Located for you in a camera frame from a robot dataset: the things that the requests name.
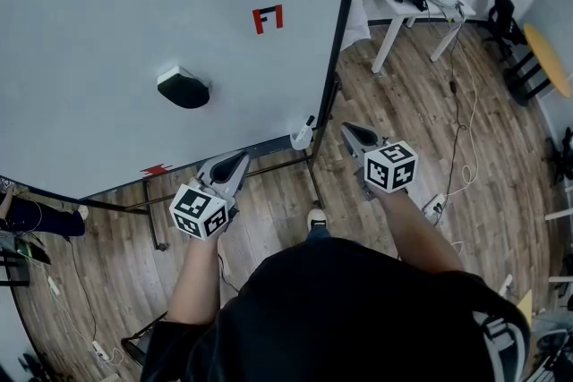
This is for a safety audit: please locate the person's blue jeans leg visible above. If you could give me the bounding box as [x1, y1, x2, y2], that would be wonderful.
[305, 225, 333, 243]

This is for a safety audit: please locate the white floor cable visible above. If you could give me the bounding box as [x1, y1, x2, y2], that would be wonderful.
[442, 15, 482, 199]

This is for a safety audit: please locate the white marker with black cap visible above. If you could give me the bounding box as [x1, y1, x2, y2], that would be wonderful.
[298, 115, 316, 145]

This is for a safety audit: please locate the white shelf frame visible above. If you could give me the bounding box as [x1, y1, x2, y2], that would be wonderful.
[543, 207, 573, 284]

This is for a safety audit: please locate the person's white shoe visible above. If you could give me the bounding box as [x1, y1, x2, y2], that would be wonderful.
[307, 208, 329, 230]

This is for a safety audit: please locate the person's right forearm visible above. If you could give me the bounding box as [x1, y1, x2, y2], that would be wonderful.
[379, 187, 466, 275]

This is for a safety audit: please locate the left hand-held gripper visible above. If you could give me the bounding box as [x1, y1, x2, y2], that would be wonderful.
[168, 150, 252, 242]

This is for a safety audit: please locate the black office chair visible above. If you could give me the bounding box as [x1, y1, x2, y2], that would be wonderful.
[482, 0, 530, 60]

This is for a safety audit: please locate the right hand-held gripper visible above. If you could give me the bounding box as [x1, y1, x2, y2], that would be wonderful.
[340, 122, 419, 200]

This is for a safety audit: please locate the green black flat panel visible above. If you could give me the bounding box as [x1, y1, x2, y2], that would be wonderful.
[14, 235, 52, 266]

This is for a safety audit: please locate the gray backpack strap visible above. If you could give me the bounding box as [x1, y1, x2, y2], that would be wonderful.
[471, 310, 533, 382]

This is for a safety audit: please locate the clear plastic sheet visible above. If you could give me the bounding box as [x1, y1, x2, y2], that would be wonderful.
[341, 0, 373, 54]

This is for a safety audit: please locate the white table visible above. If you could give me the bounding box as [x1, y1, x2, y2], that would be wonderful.
[357, 0, 477, 75]

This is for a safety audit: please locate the person's left forearm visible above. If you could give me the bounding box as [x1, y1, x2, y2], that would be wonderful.
[167, 232, 224, 327]

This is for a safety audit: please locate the person's black shirt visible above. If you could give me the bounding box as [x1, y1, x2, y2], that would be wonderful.
[137, 235, 535, 382]

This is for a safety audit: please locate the black fabric-covered white block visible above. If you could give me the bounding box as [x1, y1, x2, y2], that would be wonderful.
[156, 65, 212, 110]

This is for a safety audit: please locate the black tripod stand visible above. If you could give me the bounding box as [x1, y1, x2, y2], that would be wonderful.
[546, 132, 573, 190]

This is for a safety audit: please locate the black cable with adapter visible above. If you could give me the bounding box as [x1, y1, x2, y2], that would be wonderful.
[440, 20, 469, 211]

